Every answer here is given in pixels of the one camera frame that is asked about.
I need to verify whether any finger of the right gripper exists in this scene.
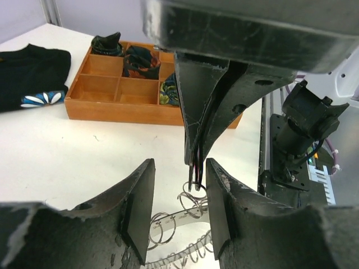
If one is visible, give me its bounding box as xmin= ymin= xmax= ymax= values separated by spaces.
xmin=174 ymin=53 xmax=229 ymax=165

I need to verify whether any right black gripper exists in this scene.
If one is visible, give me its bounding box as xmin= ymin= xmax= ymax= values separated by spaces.
xmin=140 ymin=1 xmax=358 ymax=165

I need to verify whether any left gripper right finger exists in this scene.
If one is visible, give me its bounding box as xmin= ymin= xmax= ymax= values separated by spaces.
xmin=206 ymin=158 xmax=358 ymax=268

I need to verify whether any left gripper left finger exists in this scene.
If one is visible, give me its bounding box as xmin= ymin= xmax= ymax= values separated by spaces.
xmin=1 ymin=159 xmax=155 ymax=268

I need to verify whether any metal disc with keyrings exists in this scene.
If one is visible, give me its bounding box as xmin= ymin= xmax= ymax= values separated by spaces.
xmin=143 ymin=182 xmax=214 ymax=268

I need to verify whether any patterned item in tray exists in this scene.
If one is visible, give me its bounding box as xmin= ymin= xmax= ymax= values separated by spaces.
xmin=159 ymin=73 xmax=180 ymax=106

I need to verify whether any black round item in tray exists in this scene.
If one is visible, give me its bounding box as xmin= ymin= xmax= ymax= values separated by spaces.
xmin=91 ymin=32 xmax=123 ymax=57

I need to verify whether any wooden compartment tray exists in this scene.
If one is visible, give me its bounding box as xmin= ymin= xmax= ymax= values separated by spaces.
xmin=63 ymin=40 xmax=243 ymax=129

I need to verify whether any black folded cloth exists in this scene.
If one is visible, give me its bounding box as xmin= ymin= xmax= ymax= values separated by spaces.
xmin=1 ymin=44 xmax=71 ymax=112

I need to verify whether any white slotted cable duct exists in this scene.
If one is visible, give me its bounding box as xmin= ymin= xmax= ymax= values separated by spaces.
xmin=308 ymin=165 xmax=336 ymax=206

